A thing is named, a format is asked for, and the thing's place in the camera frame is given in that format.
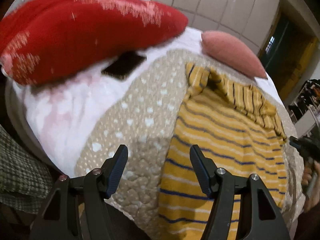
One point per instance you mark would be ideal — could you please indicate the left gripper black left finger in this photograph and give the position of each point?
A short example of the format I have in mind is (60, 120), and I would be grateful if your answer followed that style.
(58, 217)

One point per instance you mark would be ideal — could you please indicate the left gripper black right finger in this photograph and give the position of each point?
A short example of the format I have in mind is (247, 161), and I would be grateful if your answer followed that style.
(259, 216)

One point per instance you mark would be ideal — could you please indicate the yellow striped knit sweater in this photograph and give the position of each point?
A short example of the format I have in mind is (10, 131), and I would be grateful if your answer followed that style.
(235, 126)

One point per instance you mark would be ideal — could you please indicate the cluttered clothes rack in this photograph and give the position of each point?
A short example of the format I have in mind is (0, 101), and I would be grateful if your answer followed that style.
(308, 97)

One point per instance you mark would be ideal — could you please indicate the person's right hand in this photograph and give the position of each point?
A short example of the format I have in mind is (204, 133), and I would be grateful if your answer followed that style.
(311, 176)

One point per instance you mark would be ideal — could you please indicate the checkered green fabric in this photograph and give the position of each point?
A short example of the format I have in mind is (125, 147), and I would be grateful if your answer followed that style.
(25, 181)

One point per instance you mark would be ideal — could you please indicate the wooden door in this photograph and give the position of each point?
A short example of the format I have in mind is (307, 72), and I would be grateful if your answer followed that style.
(294, 65)

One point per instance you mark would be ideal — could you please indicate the white bed sheet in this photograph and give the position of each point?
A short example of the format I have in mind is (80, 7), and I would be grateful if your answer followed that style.
(80, 122)

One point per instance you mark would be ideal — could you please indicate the beige dotted quilt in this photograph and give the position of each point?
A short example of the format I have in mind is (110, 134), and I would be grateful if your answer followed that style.
(137, 195)

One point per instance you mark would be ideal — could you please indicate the pink knit pillow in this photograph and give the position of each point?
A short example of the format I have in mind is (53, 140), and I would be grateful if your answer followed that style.
(232, 52)

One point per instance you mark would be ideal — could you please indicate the white wardrobe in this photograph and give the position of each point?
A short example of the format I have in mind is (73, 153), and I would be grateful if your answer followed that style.
(248, 20)

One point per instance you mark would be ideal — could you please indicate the black smartphone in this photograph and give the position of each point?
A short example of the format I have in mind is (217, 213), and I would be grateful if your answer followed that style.
(124, 65)

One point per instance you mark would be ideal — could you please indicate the red floral bolster pillow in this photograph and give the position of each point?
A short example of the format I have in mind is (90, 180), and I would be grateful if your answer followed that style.
(47, 40)

